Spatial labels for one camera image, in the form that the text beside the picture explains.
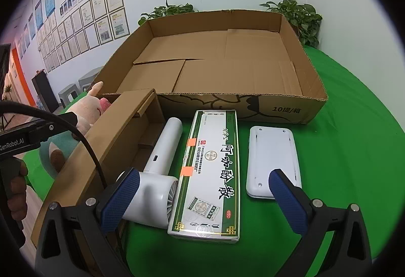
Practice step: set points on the stack of grey stools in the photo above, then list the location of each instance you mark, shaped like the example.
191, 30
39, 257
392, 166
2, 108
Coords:
90, 77

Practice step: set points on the white hair dryer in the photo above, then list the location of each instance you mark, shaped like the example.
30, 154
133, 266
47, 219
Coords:
164, 150

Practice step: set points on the person's left hand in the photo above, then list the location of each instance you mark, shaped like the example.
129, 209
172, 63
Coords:
18, 197

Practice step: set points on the black cabinet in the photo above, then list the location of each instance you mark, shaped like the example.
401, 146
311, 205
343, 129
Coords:
44, 90

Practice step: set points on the large cardboard box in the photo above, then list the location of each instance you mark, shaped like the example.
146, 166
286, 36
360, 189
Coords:
237, 68

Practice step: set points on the small brown cardboard box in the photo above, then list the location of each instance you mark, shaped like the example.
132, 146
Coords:
104, 137

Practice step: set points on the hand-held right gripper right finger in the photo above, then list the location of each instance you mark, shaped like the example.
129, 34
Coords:
286, 204

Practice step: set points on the white plastic device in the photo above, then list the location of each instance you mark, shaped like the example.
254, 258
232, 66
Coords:
272, 153

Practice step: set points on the wall of framed certificates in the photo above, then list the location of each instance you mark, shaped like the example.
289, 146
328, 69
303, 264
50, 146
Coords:
82, 30

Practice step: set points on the grey plastic stool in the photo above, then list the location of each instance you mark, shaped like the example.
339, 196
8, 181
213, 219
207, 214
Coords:
67, 93

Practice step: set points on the pig plush toy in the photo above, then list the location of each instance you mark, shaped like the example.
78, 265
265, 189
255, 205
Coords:
85, 109

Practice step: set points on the bushy potted green plant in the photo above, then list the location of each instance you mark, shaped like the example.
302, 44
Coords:
164, 11

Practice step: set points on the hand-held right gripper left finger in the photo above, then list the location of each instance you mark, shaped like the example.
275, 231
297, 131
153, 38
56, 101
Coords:
121, 197

